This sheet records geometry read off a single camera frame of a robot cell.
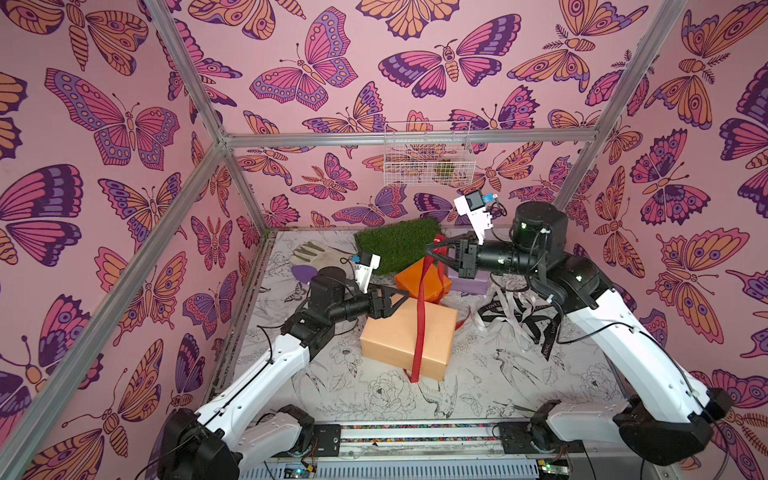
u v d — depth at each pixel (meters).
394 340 0.78
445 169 0.92
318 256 1.12
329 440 0.73
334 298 0.58
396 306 0.66
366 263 0.66
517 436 0.74
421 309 0.69
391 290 0.74
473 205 0.50
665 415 0.39
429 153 0.95
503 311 0.95
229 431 0.40
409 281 1.00
